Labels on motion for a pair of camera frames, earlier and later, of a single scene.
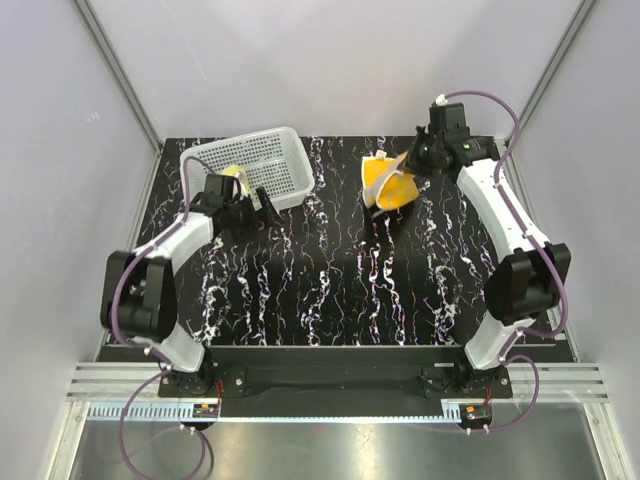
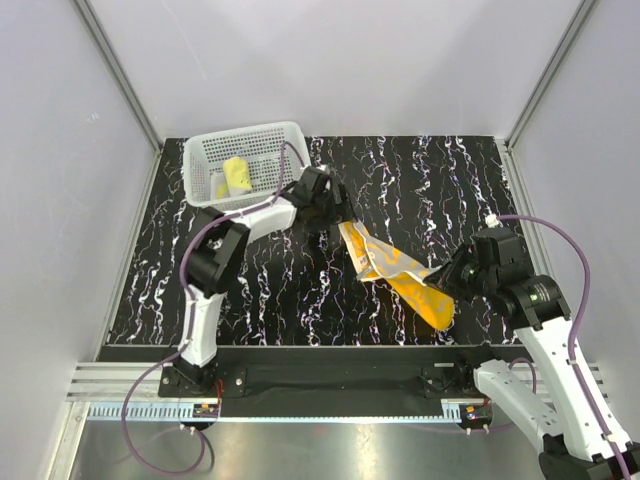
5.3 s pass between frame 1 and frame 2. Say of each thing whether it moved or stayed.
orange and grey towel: moved
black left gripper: moved
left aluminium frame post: stayed
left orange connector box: stayed
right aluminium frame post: stayed
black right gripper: moved
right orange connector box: stayed
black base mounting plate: stayed
